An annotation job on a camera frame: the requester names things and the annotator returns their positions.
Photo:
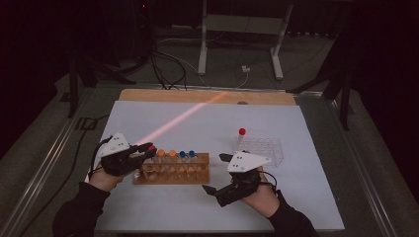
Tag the white table mat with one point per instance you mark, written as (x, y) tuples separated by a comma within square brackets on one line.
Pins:
[(204, 125)]

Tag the wooden test tube rack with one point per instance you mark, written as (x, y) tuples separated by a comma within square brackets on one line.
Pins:
[(187, 173)]

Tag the white power adapter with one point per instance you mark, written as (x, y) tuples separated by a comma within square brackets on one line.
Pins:
[(245, 69)]

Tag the orange-capped test tube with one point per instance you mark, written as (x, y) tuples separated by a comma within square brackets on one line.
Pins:
[(161, 153), (172, 153)]

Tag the clear plastic test tube rack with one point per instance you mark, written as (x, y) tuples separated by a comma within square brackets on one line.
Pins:
[(267, 146)]

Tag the white metal stand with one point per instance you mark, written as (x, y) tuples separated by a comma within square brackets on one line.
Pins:
[(243, 24)]

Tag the red-capped test tube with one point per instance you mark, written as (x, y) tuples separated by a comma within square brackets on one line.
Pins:
[(151, 148), (242, 132)]

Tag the person's left hand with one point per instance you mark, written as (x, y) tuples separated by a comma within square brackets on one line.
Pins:
[(103, 179)]

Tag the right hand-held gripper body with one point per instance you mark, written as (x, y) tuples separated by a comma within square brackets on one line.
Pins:
[(245, 162)]

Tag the aluminium rail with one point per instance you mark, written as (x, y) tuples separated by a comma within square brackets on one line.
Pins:
[(362, 174), (39, 171)]

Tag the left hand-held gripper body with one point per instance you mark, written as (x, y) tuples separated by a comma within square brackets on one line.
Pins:
[(115, 146)]

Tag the black device with red light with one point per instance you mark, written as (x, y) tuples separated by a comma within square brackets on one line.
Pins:
[(143, 23)]

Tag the black tripod stand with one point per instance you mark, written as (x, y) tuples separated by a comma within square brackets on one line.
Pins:
[(74, 82), (344, 95)]

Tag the blue-capped test tube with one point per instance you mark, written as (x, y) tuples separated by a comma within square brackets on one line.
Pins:
[(192, 153), (182, 154)]

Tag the person's right hand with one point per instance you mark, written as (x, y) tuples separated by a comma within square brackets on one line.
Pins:
[(263, 200)]

